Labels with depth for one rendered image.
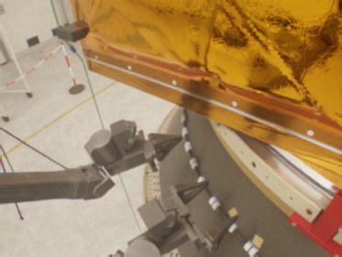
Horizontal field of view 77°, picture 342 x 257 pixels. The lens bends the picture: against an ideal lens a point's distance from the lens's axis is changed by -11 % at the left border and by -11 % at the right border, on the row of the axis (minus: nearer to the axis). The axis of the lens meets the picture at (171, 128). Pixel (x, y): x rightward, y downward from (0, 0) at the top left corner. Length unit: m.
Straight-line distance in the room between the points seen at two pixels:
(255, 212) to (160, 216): 0.31
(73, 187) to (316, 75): 0.50
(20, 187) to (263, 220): 0.54
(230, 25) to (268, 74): 0.09
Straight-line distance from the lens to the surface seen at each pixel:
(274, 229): 0.62
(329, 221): 0.47
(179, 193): 0.49
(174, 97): 0.59
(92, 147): 0.55
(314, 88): 0.36
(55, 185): 0.55
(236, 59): 0.39
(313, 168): 0.50
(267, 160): 0.53
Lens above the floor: 2.09
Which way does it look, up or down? 41 degrees down
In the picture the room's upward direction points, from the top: 5 degrees counter-clockwise
